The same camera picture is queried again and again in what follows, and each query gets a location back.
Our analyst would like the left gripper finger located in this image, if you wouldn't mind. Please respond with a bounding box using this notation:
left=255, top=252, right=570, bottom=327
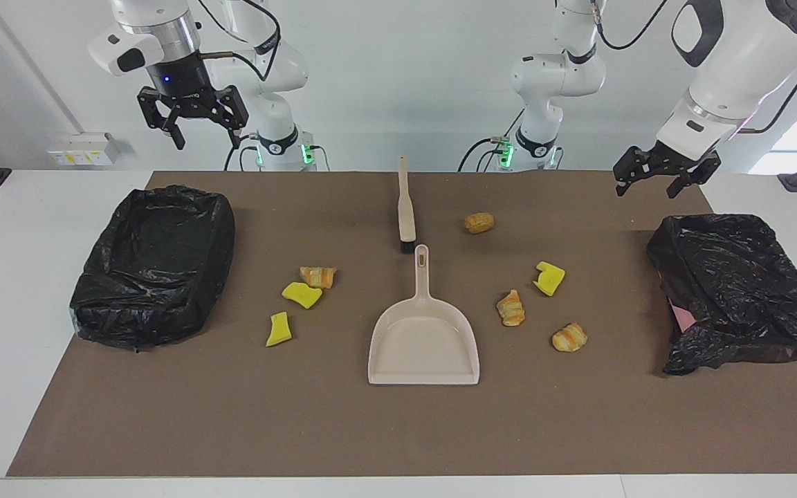
left=668, top=154, right=722, bottom=199
left=613, top=147, right=655, bottom=198

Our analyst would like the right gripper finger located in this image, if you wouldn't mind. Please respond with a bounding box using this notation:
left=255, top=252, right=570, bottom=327
left=215, top=86, right=249, bottom=148
left=138, top=89, right=185, bottom=150

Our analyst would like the yellow sponge piece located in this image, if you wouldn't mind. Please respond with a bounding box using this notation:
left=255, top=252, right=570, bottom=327
left=533, top=261, right=567, bottom=297
left=282, top=282, right=324, bottom=310
left=265, top=311, right=293, bottom=347

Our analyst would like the toy croissant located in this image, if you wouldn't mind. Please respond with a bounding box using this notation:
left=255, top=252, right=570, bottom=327
left=300, top=266, right=338, bottom=290
left=551, top=322, right=589, bottom=353
left=496, top=289, right=526, bottom=327

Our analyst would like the beige hand brush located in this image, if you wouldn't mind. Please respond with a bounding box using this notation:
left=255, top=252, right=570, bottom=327
left=397, top=155, right=417, bottom=254

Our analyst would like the beige plastic dustpan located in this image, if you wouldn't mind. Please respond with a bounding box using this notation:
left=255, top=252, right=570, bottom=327
left=367, top=243, right=481, bottom=386

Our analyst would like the crumpled black trash bag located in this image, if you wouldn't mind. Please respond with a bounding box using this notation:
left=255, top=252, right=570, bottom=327
left=645, top=213, right=797, bottom=376

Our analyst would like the pink plastic bin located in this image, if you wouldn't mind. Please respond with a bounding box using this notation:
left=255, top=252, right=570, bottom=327
left=668, top=297, right=695, bottom=333

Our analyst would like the open bin with black liner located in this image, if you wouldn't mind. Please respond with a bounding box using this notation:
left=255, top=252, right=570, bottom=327
left=68, top=184, right=237, bottom=352

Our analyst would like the brown table mat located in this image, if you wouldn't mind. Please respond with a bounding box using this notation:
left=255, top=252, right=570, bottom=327
left=6, top=171, right=797, bottom=478

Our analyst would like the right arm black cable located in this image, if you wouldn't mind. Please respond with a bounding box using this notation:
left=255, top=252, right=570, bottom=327
left=194, top=0, right=283, bottom=82

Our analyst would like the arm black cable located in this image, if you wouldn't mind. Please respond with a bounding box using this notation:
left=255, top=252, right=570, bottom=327
left=592, top=0, right=797, bottom=134
left=194, top=0, right=283, bottom=82

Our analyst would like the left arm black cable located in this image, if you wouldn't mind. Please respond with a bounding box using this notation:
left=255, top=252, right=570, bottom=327
left=592, top=0, right=797, bottom=134

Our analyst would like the white wall socket box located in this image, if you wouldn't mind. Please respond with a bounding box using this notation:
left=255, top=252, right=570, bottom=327
left=48, top=133, right=120, bottom=167

